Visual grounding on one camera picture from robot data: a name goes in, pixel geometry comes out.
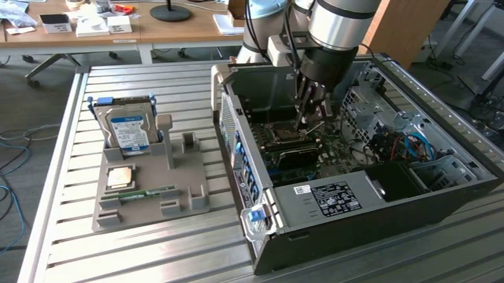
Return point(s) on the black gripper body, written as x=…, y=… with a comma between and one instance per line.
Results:
x=327, y=65

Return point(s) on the green expansion card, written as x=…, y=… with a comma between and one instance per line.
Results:
x=298, y=159

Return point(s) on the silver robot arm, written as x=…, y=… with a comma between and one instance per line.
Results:
x=343, y=23

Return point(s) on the CPU socket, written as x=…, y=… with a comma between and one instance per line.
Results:
x=286, y=132

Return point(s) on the green motherboard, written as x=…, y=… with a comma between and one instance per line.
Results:
x=339, y=156

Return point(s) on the grey chipset heatsink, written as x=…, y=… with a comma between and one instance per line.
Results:
x=332, y=171

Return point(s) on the white paper stack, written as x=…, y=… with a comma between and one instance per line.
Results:
x=225, y=26

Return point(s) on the grey power supply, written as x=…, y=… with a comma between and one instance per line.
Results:
x=292, y=206

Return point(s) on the wooden desk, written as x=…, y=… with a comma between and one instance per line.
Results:
x=32, y=39
x=189, y=32

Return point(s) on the black lamp base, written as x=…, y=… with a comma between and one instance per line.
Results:
x=172, y=14

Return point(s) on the open black PC case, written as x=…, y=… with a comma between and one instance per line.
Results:
x=355, y=236

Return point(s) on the grey parts rack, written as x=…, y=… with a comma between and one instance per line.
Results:
x=157, y=182

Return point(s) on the hard disk with blue carrier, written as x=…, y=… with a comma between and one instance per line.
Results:
x=126, y=129

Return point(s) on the green RAM stick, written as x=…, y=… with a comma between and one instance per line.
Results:
x=147, y=193

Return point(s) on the silver CPU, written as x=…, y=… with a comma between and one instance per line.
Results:
x=120, y=177

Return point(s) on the white labelled box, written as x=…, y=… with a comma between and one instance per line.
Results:
x=120, y=25

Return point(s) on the red plastic object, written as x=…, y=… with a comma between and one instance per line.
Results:
x=124, y=9

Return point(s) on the tape roll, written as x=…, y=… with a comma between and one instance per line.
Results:
x=76, y=3

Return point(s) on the white box with black inside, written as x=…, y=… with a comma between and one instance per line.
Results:
x=57, y=25

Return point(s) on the white paper card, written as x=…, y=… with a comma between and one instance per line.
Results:
x=20, y=31

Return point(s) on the clear plastic bag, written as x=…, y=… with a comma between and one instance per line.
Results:
x=15, y=13

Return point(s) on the white table frame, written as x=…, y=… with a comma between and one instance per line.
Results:
x=453, y=26

